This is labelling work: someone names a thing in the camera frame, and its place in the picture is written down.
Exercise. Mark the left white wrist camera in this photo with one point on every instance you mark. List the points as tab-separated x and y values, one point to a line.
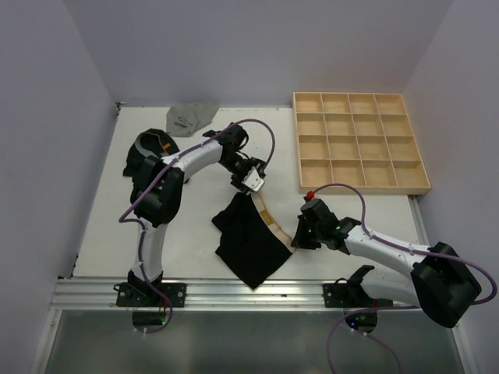
253	182

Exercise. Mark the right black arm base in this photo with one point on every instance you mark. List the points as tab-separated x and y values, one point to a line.
348	293

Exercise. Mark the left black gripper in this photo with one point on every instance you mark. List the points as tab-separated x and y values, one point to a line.
235	181

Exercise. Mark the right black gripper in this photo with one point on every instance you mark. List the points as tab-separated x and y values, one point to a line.
299	238

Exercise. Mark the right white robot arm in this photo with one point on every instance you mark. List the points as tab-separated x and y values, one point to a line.
433	279

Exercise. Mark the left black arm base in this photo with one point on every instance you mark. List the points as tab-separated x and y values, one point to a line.
171	294

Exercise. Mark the aluminium mounting rail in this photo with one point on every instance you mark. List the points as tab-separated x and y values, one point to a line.
100	293

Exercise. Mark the black striped underwear grey waistband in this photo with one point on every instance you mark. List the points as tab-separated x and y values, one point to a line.
150	143

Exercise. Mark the grey crumpled underwear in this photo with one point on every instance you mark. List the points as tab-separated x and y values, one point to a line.
183	120

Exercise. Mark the black underwear beige waistband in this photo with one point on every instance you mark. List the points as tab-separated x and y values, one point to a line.
247	245

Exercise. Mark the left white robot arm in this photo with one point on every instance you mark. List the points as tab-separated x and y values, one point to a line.
156	199

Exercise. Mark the wooden compartment tray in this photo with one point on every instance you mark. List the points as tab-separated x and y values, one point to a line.
364	140

